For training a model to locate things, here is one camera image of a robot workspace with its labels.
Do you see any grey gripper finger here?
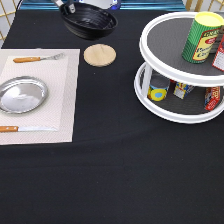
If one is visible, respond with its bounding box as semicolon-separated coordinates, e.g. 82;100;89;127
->
67;0;76;14
51;0;64;7

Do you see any black ribbed bowl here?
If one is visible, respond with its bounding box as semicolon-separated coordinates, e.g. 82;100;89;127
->
59;2;118;40

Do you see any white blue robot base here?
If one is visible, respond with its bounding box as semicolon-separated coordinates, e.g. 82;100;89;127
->
78;0;121;10

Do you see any round silver metal plate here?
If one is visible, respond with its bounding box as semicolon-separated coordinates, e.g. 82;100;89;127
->
0;76;48;114

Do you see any white two-tier lazy Susan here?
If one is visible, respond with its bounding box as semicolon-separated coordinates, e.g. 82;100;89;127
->
134;12;224;124

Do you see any round wooden coaster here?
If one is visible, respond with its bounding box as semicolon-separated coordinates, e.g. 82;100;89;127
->
84;44;116;67

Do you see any beige woven placemat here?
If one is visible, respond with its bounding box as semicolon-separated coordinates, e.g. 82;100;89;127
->
0;49;80;145

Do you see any blue yellow tin can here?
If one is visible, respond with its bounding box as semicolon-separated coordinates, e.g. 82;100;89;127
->
147;73;170;101

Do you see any green yellow parmesan can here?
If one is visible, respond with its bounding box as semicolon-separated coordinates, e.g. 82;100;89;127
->
182;12;224;64

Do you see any blue yellow small box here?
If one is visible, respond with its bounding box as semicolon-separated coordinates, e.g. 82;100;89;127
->
173;82;194;99

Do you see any red raisins box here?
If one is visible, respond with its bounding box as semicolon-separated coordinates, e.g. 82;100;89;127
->
212;33;224;72

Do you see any red white box lower shelf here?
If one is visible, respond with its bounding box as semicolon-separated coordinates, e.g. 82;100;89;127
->
204;87;220;111

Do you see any wooden handled fork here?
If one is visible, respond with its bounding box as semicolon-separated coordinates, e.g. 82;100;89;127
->
13;53;65;63

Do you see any wooden handled knife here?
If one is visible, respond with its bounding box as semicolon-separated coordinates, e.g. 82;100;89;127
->
0;126;57;133

